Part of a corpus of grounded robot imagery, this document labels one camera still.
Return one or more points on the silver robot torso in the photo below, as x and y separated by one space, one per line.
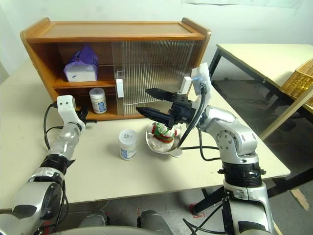
110 231

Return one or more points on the yellow wicker basket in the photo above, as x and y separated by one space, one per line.
298 83

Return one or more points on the black table leg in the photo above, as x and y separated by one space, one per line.
207 200

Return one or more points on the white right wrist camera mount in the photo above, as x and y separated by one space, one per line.
204 73

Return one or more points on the purple tissue pack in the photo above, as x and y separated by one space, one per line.
80 72

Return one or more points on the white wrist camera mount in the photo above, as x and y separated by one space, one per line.
204 73
66 107

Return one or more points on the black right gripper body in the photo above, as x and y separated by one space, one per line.
182 110

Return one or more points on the white plush toy green hat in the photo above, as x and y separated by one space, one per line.
163 139

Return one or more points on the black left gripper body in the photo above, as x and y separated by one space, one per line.
82 117

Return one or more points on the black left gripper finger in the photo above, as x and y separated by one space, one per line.
91 121
84 110

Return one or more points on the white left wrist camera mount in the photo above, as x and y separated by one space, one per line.
66 107

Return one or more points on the cream table black frame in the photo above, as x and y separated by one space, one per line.
256 58

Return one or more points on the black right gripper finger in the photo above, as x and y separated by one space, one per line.
156 116
161 95

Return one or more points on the wooden cabinet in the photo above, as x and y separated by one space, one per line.
110 29

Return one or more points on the white jar blue label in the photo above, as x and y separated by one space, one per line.
127 147
99 102

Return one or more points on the tan cardboard strip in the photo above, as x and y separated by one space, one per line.
300 199

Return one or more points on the ribbed clear sliding door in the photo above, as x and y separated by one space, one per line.
159 61
114 61

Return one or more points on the grey rounded shape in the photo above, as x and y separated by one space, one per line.
155 222

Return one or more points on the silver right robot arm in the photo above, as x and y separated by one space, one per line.
232 137

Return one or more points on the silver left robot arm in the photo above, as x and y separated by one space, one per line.
66 137

